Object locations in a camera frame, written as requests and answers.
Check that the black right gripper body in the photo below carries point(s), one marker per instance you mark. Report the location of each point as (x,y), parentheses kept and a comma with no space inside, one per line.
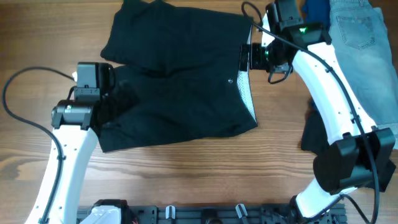
(263,59)

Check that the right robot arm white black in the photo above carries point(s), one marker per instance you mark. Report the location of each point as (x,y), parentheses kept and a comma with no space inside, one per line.
(358,152)

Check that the black shorts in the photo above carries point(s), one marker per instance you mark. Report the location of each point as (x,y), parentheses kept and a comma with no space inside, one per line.
(183,64)

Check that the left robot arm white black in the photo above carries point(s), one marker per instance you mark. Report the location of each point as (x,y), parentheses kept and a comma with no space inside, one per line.
(73,142)

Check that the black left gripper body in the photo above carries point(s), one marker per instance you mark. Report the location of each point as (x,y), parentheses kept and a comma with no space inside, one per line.
(120,102)

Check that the dark blue garment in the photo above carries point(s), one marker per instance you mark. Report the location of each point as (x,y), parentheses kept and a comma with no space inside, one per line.
(317,11)

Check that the light blue denim shorts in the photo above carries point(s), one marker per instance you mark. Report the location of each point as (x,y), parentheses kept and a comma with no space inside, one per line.
(359,36)

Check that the black garment under pile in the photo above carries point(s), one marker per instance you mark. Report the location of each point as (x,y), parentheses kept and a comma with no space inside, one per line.
(314,139)

